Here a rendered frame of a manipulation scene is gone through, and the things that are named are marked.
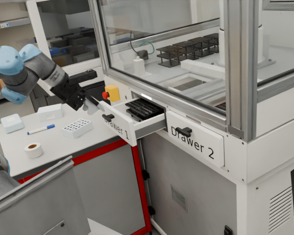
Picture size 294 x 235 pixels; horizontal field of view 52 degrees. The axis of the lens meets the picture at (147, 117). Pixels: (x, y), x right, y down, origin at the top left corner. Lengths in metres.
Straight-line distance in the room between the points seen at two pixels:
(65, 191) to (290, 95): 0.68
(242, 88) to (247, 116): 0.08
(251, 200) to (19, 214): 0.68
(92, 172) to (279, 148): 0.83
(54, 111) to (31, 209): 1.04
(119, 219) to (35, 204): 0.98
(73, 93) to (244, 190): 0.66
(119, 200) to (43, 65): 0.83
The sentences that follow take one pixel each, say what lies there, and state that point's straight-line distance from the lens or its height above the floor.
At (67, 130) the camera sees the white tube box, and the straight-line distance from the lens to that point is 1.45.
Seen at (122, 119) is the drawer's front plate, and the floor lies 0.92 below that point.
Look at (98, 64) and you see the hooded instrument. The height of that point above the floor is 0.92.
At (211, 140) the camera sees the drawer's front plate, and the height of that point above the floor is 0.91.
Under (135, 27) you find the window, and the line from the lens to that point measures 1.25.
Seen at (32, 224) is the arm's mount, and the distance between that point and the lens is 0.75.
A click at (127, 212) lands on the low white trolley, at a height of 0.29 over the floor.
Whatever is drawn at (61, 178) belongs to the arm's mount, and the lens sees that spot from 0.74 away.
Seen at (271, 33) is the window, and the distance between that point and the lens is 0.86.
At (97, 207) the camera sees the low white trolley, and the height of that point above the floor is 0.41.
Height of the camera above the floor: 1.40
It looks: 25 degrees down
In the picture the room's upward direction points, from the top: 9 degrees counter-clockwise
